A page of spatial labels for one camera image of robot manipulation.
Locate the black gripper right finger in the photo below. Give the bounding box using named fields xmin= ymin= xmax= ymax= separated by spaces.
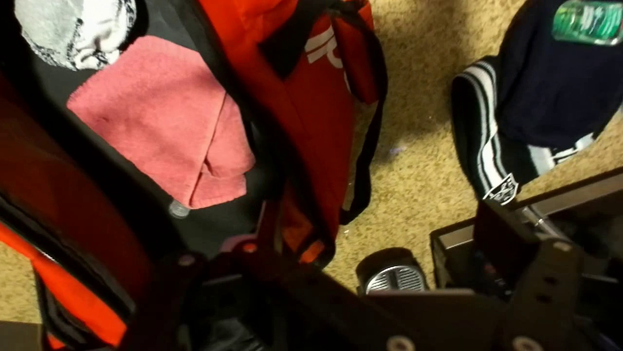
xmin=472 ymin=198 xmax=585 ymax=351

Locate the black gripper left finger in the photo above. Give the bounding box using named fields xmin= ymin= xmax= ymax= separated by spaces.
xmin=122 ymin=198 xmax=338 ymax=351

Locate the pink towel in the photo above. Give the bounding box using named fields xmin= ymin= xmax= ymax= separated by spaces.
xmin=65 ymin=36 xmax=256 ymax=211

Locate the red duffel bag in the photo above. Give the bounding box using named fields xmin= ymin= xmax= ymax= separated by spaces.
xmin=0 ymin=0 xmax=388 ymax=351

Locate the black steel microwave oven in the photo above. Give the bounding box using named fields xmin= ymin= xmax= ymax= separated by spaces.
xmin=429 ymin=167 xmax=623 ymax=309

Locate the green tube package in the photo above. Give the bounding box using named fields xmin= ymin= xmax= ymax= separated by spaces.
xmin=550 ymin=0 xmax=623 ymax=48

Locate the white grey cloth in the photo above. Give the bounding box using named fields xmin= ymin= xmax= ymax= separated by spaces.
xmin=13 ymin=0 xmax=137 ymax=73

